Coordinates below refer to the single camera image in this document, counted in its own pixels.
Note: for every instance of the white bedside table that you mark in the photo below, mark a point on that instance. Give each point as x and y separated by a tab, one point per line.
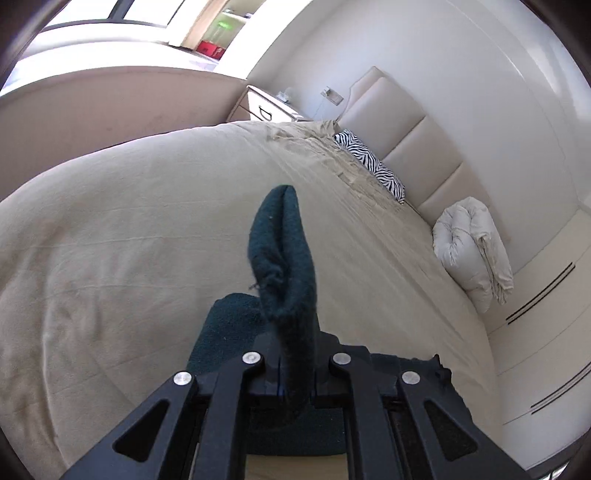
257	105

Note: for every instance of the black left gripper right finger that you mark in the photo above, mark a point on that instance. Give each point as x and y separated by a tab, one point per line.
331	378

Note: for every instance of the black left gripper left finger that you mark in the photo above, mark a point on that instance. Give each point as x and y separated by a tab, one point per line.
268	382

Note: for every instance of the white folded duvet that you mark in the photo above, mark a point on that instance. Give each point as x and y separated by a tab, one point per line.
469	245

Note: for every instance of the beige bed cover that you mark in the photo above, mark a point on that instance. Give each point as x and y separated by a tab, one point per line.
110	263

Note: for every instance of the zebra print pillow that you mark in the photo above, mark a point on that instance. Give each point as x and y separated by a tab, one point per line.
352	144

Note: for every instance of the wall socket with charger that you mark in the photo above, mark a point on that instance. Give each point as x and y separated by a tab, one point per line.
333	97

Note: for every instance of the red box on shelf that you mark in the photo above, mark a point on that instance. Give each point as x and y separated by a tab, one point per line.
210	50

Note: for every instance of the white wardrobe with black handles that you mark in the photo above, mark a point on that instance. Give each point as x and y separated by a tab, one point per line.
541	346

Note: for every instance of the dark teal knit sweater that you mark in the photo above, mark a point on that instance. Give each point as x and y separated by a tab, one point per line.
298	420

